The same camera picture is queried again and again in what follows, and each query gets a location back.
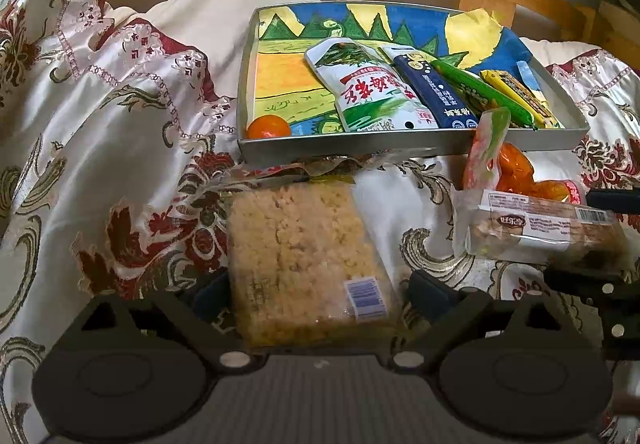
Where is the yellow snack packet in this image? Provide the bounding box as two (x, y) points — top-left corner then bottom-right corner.
(480, 68), (563, 129)

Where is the dark blue snack packet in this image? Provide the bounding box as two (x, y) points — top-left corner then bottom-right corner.
(392, 51), (493, 131)

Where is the colourful dinosaur drawing sheet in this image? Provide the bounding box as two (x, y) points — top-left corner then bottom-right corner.
(252, 4), (566, 137)

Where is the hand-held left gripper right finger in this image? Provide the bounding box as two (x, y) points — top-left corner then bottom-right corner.
(390, 269), (564, 371)

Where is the rice crispy cake packet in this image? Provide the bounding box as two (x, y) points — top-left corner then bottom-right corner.
(220, 159), (405, 350)

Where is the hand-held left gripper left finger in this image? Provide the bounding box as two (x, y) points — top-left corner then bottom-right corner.
(80, 269), (251, 370)

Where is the green snack packet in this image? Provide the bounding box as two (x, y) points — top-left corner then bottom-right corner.
(432, 58), (540, 131)

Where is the metal tray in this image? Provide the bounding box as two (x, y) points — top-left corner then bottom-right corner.
(237, 1), (591, 165)

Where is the clear bag of orange snacks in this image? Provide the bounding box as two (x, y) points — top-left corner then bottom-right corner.
(462, 106), (588, 205)

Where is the white and green snack pouch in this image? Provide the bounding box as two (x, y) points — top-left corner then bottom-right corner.
(304, 38), (441, 133)

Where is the tangerine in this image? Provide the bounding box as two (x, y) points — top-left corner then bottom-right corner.
(246, 115), (292, 141)

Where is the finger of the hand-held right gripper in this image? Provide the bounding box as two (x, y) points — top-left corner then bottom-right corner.
(585, 189), (640, 215)
(542, 266), (640, 362)

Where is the clear bread packet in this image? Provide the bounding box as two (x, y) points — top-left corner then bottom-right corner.
(452, 189), (632, 269)

